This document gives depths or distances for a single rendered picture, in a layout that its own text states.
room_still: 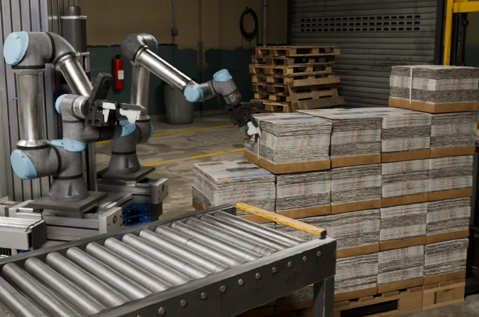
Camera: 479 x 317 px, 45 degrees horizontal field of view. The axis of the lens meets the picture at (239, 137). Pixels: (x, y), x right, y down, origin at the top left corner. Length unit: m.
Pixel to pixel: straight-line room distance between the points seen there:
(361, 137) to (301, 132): 0.34
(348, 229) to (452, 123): 0.78
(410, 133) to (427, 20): 7.07
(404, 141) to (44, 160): 1.71
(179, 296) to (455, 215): 2.07
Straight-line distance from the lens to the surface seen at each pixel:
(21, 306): 1.56
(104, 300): 1.57
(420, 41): 10.06
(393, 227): 3.08
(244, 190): 2.59
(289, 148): 2.63
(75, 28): 2.53
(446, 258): 3.37
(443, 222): 3.28
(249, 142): 2.88
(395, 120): 2.93
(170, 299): 1.52
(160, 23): 10.16
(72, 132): 2.01
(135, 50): 2.67
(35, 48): 2.20
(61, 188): 2.33
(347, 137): 2.80
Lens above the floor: 1.44
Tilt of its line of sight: 10 degrees down
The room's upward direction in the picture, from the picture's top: straight up
